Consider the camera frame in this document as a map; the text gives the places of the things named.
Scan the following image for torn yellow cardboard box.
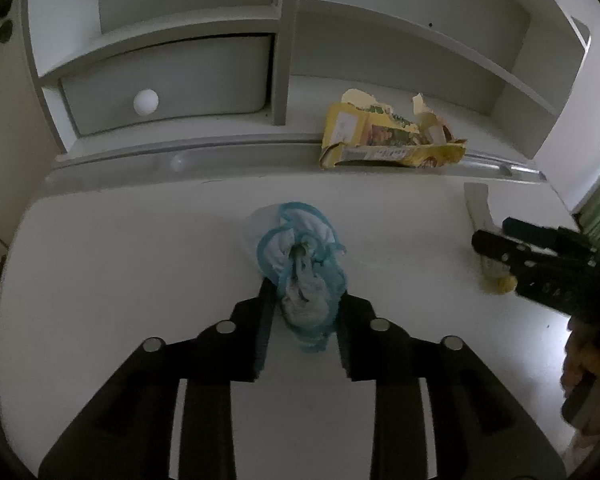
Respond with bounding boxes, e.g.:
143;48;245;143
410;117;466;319
320;88;468;170

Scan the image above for white drawer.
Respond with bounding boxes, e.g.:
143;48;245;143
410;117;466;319
59;34;273;137

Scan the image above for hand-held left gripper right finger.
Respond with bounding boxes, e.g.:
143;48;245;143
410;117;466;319
336;294;566;480

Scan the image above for person's right hand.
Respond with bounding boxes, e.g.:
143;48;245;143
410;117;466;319
560;317;600;451

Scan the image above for white shelf unit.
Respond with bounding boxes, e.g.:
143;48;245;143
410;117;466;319
10;0;593;171

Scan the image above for round white drawer knob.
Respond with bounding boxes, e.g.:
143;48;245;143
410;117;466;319
132;89;160;117

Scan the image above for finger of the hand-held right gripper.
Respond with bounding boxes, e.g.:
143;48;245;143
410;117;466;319
471;230;598;318
501;217;598;257

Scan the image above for white door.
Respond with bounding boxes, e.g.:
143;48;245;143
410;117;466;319
0;0;66;241

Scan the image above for blue face mask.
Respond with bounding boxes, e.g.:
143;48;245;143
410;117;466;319
242;202;348;355

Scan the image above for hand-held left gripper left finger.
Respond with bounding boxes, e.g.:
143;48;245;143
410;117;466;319
37;280;281;480

